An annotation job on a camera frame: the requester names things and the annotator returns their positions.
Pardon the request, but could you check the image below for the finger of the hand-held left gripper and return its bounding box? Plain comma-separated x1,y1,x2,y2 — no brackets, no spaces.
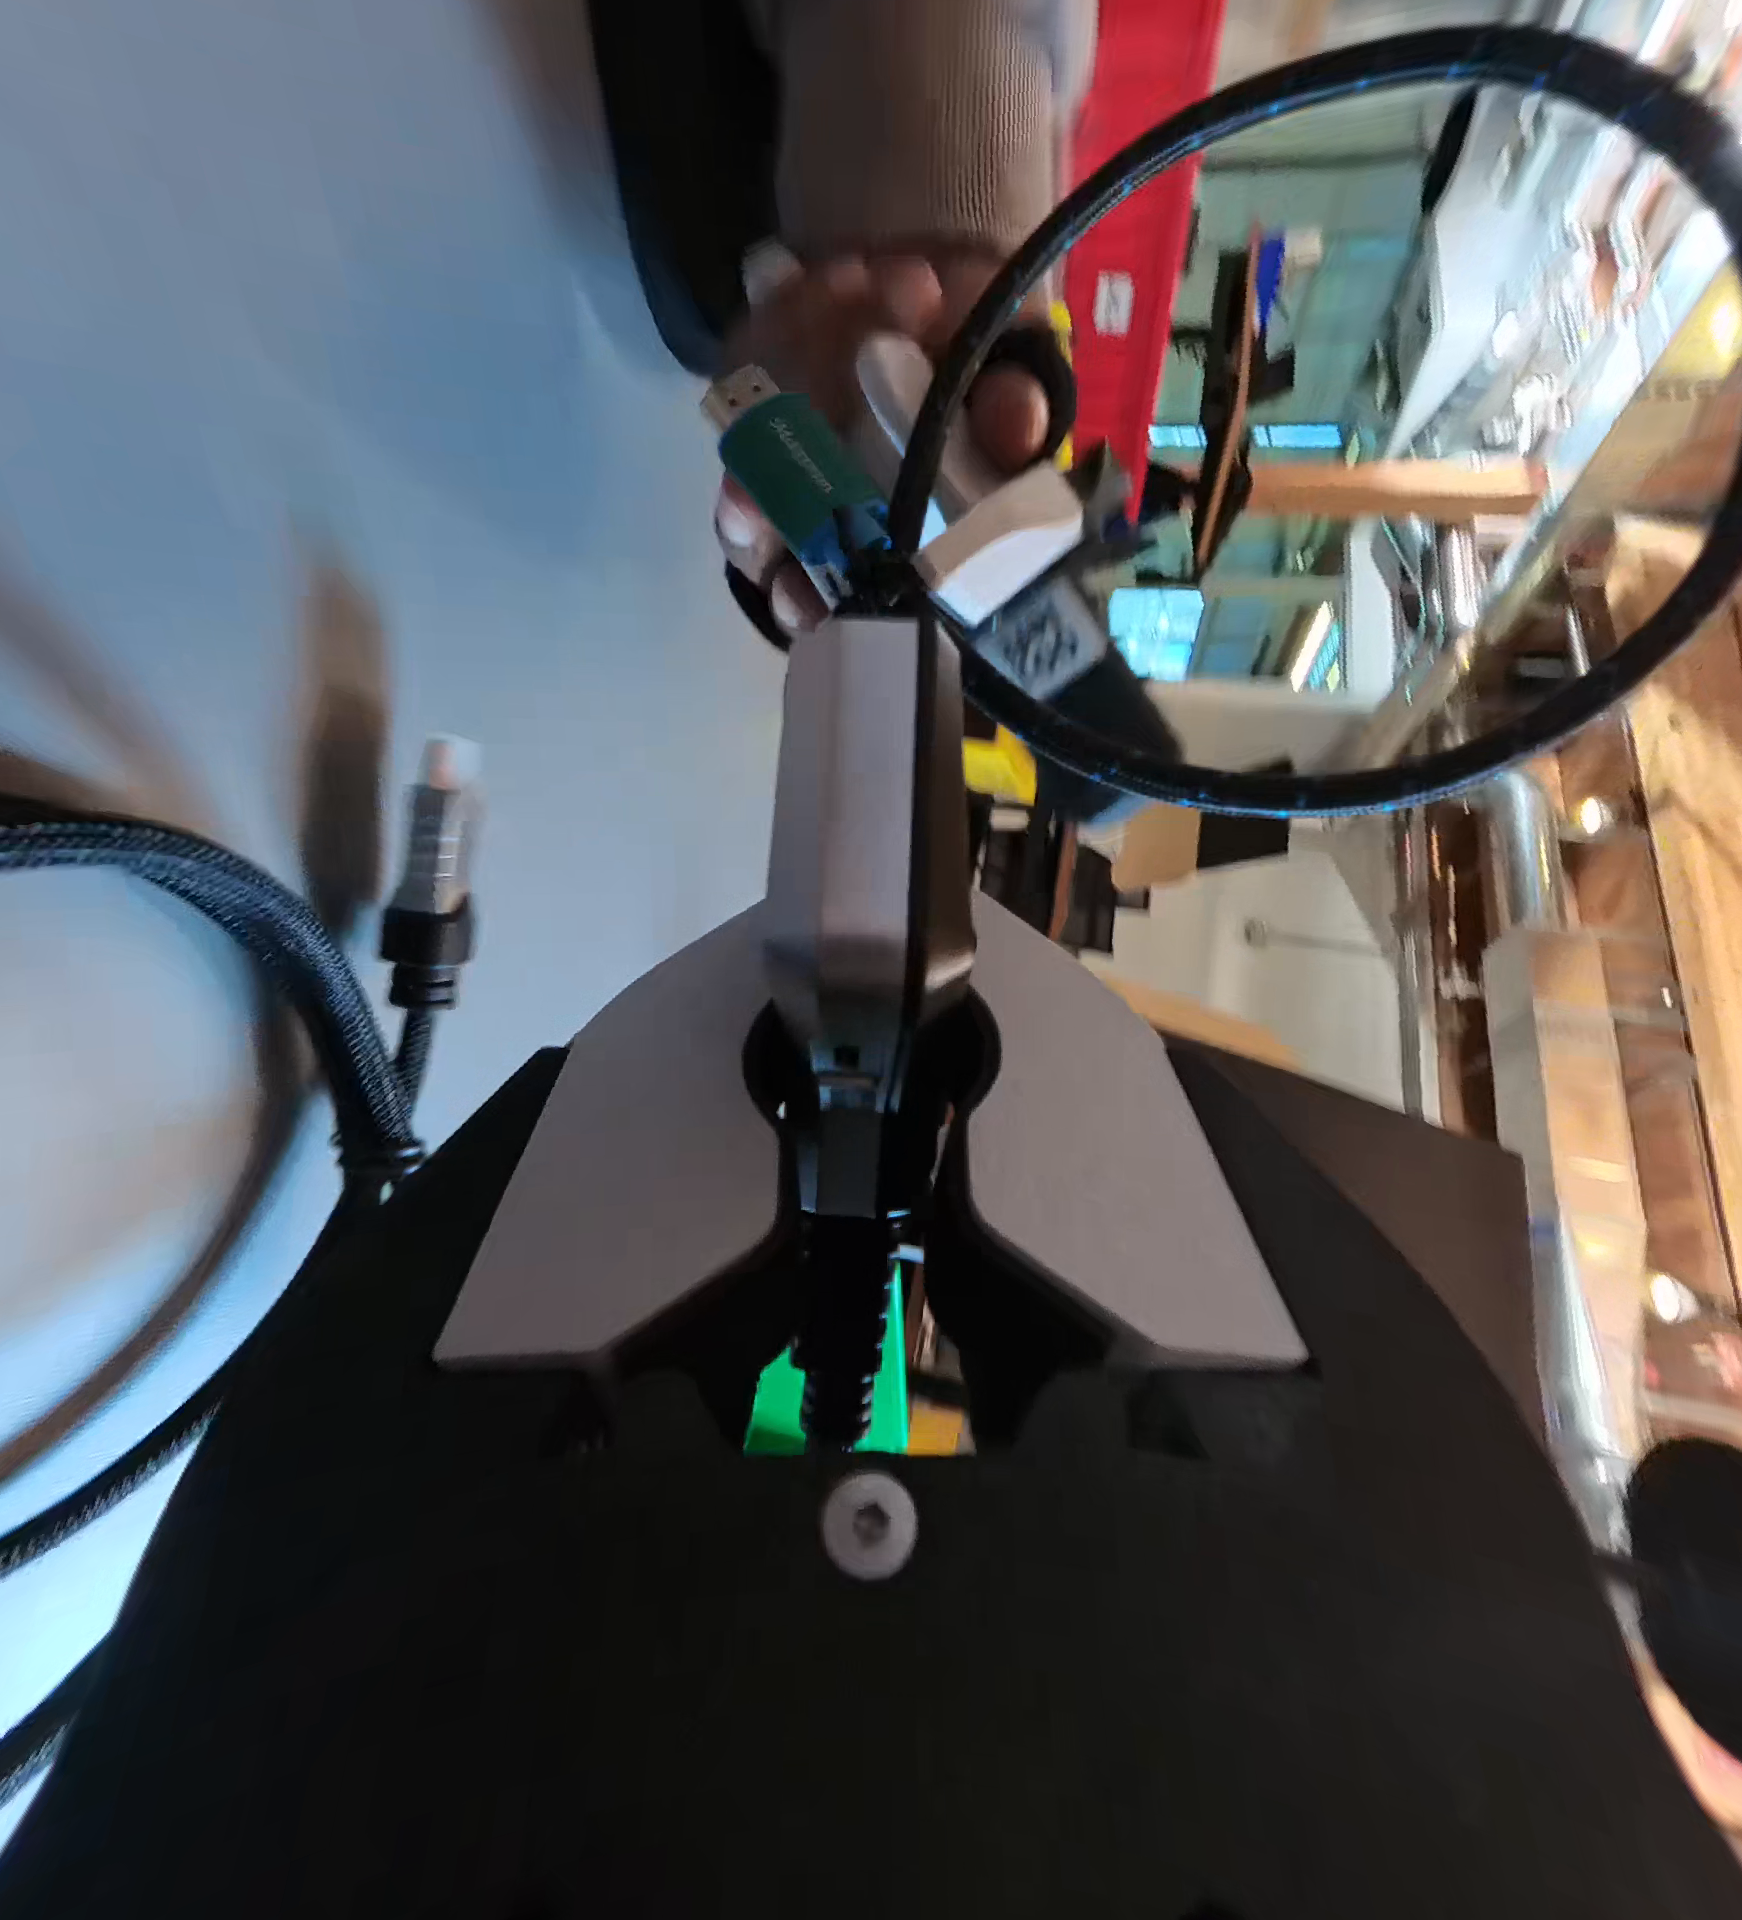
855,329,997,523
908,464,1094,631

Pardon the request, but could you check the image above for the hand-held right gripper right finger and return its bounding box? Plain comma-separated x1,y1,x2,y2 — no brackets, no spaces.
938,899,1311,1441

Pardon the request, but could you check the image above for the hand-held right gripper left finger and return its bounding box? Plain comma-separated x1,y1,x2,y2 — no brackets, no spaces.
433,905,822,1381

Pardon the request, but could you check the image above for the grey hdmi switch adapter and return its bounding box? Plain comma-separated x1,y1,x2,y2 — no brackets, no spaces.
761,613,989,1456

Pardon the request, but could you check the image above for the green plastic bin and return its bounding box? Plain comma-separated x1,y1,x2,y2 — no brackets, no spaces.
743,1258,916,1459

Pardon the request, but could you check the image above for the thick black braided cable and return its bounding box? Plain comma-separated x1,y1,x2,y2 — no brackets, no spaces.
0,732,486,1869

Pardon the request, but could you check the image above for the person's left forearm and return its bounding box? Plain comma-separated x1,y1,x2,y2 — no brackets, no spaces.
774,0,1062,286

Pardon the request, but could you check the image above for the person's left hand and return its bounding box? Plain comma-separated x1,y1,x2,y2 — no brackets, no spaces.
710,254,1077,647

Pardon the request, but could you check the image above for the red plastic bin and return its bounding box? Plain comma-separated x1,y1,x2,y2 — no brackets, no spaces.
1055,0,1231,519

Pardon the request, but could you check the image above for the black round object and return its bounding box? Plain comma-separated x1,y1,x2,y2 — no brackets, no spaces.
1622,1437,1742,1789

